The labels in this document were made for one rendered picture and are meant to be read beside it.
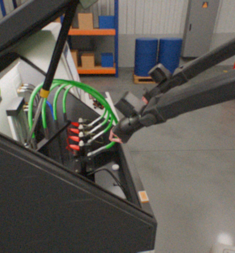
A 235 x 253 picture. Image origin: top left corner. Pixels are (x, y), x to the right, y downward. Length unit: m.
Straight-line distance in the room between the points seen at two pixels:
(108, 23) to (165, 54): 1.68
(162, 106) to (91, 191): 0.33
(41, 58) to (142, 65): 4.57
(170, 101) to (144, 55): 5.03
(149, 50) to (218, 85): 5.09
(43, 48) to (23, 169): 0.73
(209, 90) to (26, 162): 0.48
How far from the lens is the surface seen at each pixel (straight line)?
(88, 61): 6.24
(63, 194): 0.68
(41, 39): 1.19
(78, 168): 1.03
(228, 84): 0.50
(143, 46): 5.55
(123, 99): 0.64
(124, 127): 0.71
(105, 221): 0.78
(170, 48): 5.66
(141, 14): 7.35
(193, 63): 0.95
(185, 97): 0.55
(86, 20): 6.10
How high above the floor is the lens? 1.63
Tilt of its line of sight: 29 degrees down
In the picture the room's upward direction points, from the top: straight up
